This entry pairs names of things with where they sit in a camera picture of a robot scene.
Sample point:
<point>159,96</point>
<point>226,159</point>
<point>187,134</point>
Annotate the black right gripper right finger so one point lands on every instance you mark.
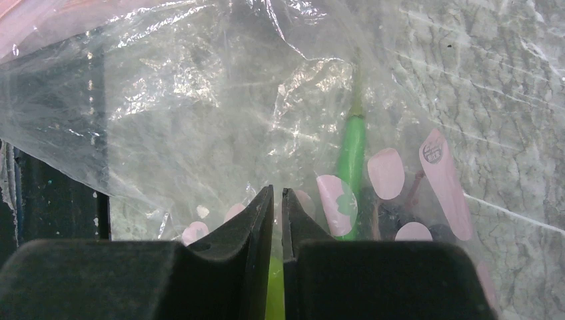
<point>329,279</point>

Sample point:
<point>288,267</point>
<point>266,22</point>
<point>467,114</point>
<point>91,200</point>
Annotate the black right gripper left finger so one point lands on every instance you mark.
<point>223,275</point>

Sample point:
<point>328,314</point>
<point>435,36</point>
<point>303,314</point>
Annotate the clear zip top bag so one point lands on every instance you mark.
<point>183,110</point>

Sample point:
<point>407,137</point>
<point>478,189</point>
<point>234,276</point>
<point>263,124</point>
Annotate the fake green lime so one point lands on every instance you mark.
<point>274,306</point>

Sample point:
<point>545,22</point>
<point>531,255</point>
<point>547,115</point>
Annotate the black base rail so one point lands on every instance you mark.
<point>37,200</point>

